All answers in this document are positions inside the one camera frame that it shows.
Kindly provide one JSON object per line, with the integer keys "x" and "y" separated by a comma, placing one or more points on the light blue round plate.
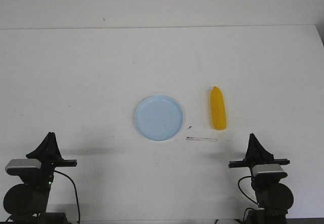
{"x": 158, "y": 117}

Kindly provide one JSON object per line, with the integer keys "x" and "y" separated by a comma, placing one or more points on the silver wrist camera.
{"x": 20, "y": 167}
{"x": 272, "y": 169}

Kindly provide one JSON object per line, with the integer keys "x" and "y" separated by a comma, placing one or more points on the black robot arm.
{"x": 273, "y": 199}
{"x": 27, "y": 202}

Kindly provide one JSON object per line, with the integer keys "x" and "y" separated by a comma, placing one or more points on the clear tape strip horizontal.
{"x": 201, "y": 139}

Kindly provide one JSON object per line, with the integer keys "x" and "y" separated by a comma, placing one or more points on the yellow corn cob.
{"x": 218, "y": 112}

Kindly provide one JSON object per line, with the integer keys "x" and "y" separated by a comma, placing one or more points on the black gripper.
{"x": 256, "y": 150}
{"x": 48, "y": 168}

